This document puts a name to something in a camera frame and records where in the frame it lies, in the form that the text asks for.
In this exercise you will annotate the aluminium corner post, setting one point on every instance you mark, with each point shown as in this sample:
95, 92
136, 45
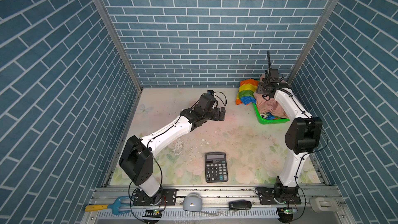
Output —
104, 15

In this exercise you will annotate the left circuit board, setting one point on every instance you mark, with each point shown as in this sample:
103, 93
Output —
152, 216

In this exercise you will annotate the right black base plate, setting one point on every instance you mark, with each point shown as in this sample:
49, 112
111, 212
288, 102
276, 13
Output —
267, 196

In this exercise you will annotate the blue yellow hand fork tool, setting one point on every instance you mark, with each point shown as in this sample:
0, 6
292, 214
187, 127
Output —
117, 207

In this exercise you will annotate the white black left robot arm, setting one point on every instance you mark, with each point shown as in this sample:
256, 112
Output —
138, 155

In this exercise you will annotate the black desk calculator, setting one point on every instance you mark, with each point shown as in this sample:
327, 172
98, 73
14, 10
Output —
216, 169

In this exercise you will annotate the pink shorts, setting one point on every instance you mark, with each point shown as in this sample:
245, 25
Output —
269, 105

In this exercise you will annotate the green plastic basket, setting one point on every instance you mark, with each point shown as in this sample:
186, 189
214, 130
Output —
266, 120

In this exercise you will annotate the black key fob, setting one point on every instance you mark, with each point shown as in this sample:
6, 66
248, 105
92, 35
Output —
240, 205

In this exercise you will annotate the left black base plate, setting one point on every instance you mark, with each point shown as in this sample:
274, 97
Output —
164, 197

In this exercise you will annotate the right circuit board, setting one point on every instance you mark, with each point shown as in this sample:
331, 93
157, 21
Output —
285, 214

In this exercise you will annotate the rainbow striped shorts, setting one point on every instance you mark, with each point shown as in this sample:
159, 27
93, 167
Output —
246, 91

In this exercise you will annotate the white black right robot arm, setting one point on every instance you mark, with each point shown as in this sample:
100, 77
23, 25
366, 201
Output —
301, 138

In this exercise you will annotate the grey tape measure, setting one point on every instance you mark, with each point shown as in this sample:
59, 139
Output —
192, 203

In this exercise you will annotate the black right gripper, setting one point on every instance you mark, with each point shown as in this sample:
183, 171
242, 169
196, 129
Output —
260, 86

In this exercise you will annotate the circuit board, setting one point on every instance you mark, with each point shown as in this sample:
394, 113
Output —
285, 214
152, 216

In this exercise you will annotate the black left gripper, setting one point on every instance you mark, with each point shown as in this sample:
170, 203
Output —
222, 113

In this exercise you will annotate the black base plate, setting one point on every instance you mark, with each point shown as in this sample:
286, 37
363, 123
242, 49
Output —
164, 197
267, 196

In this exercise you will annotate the aluminium front rail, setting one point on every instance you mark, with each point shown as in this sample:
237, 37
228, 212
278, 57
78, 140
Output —
216, 209

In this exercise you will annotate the grey plastic handle bracket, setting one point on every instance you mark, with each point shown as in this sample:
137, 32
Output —
322, 204

